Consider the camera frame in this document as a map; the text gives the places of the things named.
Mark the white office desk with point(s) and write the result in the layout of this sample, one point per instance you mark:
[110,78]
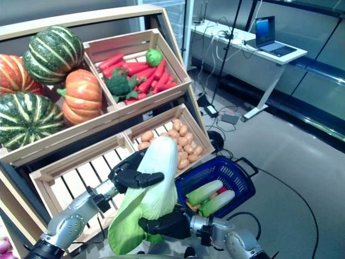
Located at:
[269,67]

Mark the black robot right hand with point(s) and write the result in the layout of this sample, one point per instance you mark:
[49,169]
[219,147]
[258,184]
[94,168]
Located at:
[172,225]

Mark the green broccoli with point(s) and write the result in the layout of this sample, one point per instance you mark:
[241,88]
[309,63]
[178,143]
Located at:
[118,83]

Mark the open grey laptop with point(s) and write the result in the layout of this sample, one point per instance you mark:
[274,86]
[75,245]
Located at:
[265,31]

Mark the plain orange pumpkin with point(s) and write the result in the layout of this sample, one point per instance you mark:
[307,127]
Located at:
[83,97]

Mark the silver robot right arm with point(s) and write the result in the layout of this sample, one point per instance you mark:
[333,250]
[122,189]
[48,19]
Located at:
[234,237]

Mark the blue plastic shopping basket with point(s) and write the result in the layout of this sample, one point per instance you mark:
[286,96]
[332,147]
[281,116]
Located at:
[242,178]

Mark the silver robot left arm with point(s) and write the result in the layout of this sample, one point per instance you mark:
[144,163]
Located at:
[72,218]

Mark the light green round vegetable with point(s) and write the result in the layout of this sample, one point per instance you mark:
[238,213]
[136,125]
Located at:
[154,57]

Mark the black power adapter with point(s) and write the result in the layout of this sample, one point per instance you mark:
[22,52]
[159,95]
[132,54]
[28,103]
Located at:
[212,110]

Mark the black stand pole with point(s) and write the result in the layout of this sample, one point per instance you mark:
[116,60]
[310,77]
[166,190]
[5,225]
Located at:
[226,48]
[184,32]

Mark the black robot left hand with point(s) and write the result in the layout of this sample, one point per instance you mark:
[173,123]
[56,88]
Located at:
[134,179]

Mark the grey robot torso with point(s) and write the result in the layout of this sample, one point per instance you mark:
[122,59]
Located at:
[140,257]

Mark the red orange striped pumpkin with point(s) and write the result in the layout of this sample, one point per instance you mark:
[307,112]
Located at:
[16,75]

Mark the green striped pumpkin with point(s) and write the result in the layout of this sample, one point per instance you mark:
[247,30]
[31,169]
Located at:
[29,121]
[54,54]

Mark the red bell pepper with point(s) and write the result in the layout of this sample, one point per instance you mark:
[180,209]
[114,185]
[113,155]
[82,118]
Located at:
[222,190]

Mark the red carrot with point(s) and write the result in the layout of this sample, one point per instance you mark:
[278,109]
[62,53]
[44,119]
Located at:
[163,80]
[110,62]
[145,73]
[146,84]
[142,96]
[130,102]
[113,70]
[159,69]
[168,86]
[136,68]

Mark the black robot right foot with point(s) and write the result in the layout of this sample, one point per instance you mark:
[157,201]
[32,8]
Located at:
[190,252]

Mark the yellow bell pepper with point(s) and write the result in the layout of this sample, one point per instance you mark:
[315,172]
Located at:
[192,206]

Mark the flat grey box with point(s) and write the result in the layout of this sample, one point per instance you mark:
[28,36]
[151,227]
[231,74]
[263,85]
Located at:
[230,118]

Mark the napa cabbage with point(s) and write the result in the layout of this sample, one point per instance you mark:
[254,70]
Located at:
[205,191]
[159,172]
[221,201]

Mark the purple white turnip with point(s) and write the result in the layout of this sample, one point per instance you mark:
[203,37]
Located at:
[5,244]
[6,255]

